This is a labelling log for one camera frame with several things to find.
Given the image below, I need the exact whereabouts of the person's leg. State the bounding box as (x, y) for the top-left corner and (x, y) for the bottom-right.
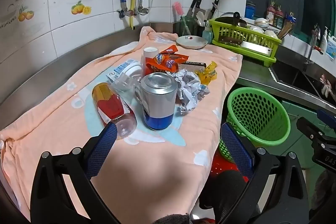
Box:
(152, 170), (250, 224)

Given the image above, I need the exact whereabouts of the blue jar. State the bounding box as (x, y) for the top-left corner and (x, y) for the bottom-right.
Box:
(245, 2), (256, 18)

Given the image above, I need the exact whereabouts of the white pump bottle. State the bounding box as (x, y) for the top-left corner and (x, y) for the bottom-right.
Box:
(320, 27), (328, 52)

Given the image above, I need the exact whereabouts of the white paper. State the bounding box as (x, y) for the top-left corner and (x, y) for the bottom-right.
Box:
(173, 69), (211, 115)

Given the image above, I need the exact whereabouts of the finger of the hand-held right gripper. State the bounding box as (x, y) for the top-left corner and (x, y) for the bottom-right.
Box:
(317, 109), (336, 123)
(297, 117), (328, 140)

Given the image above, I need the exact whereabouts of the printed orange red snack packet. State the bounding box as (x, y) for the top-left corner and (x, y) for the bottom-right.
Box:
(146, 53), (189, 75)

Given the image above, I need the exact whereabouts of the white spatula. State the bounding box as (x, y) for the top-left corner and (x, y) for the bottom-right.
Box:
(196, 11), (206, 28)

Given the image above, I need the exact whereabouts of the white ceramic plate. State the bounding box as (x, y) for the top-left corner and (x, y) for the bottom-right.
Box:
(176, 35), (208, 50)

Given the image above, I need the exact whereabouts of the clear bottle with red label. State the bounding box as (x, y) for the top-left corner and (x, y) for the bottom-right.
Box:
(91, 82), (138, 140)

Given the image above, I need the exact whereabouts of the teal plastic bottle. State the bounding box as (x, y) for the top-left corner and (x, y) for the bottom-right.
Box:
(202, 26), (214, 42)

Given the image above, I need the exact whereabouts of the black handled kitchen knife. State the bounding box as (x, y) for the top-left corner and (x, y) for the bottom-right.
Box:
(207, 0), (219, 20)

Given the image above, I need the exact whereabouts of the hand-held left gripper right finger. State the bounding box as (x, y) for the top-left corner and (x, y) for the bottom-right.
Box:
(218, 122), (310, 224)

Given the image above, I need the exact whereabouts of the clear plastic cup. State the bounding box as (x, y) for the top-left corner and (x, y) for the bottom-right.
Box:
(110, 74), (142, 101)

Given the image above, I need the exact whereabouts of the jar with sprouting onion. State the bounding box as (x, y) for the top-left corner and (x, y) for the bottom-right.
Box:
(266, 0), (276, 26)
(274, 5), (284, 28)

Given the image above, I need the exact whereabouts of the metal faucet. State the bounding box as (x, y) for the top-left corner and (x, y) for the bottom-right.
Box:
(304, 26), (322, 65)

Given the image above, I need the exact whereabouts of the black box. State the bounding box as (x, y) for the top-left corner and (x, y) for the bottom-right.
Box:
(181, 61), (207, 69)

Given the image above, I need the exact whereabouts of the bundle of chopsticks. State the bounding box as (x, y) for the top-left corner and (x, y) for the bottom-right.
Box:
(277, 21), (293, 39)

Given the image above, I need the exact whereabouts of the green dish rack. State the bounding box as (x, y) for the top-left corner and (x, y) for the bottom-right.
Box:
(209, 18), (282, 68)

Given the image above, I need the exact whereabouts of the pink and white cloth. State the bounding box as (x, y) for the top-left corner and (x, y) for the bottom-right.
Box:
(320, 74), (332, 97)

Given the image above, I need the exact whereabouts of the black pan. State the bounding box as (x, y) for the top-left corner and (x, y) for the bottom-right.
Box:
(215, 12), (248, 28)

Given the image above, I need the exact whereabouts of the pink bottle brush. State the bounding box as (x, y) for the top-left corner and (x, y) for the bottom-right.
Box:
(172, 2), (191, 35)

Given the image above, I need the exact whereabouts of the blue label detergent jug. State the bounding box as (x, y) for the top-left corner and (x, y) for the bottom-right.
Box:
(327, 32), (336, 59)

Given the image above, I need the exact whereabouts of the patterned ceramic bowl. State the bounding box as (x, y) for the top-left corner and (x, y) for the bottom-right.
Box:
(253, 18), (269, 28)

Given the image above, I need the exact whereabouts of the green cabinet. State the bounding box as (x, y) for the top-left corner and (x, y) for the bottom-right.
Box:
(281, 99), (336, 169)

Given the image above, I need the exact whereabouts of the white paper cup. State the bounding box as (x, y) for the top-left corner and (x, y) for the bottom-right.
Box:
(142, 47), (159, 77)

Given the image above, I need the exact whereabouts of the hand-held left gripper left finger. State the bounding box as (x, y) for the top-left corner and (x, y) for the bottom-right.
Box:
(31, 122), (124, 224)

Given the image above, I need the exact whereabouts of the blue capped bottle with plant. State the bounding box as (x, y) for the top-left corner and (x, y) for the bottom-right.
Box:
(286, 12), (297, 35)

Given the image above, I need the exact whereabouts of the silver and blue can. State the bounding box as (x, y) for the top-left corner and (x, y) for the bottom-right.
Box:
(135, 72), (178, 131)

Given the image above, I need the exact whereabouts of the steel sink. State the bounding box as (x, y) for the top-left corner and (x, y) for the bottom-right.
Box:
(270, 60), (336, 106)

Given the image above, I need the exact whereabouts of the green plastic basket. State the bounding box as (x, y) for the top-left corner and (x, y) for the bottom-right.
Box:
(218, 87), (291, 161)

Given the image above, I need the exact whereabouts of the red plastic stool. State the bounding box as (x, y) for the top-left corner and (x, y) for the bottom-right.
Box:
(210, 153), (250, 185)

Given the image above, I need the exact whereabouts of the yellow snack packet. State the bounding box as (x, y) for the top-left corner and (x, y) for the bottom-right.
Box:
(196, 61), (218, 86)

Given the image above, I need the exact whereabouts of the peach flower print blanket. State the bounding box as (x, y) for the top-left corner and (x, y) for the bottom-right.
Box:
(0, 26), (243, 222)

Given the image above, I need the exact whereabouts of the green glass jar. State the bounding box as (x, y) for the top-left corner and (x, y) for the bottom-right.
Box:
(180, 15), (198, 37)

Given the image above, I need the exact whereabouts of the cleaver with wooden handle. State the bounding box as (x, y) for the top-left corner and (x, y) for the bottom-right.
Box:
(219, 36), (272, 56)

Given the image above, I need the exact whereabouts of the knife block with knives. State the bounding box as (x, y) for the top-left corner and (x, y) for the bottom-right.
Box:
(187, 0), (204, 17)

